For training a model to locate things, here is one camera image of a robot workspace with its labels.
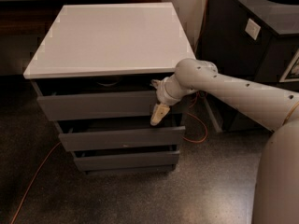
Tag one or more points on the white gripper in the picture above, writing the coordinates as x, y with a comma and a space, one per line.
163, 92

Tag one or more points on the grey top drawer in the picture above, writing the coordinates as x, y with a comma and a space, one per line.
81, 98

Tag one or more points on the grey drawer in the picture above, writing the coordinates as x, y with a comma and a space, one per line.
127, 158
81, 98
92, 134

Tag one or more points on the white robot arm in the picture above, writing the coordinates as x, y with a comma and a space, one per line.
276, 198

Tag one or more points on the grey bottom drawer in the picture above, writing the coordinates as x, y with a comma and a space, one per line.
127, 158

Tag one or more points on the grey drawer cabinet white top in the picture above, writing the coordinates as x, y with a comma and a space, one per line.
113, 41

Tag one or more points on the grey middle drawer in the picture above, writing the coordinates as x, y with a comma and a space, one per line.
92, 134

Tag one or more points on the beige bowl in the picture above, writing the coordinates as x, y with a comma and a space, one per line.
110, 84

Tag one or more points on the black waste bin cabinet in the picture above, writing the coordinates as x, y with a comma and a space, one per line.
224, 42

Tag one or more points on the white label on bin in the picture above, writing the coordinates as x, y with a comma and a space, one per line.
252, 29

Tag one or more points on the framed sign on bin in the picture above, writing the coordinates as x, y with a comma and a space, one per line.
291, 73

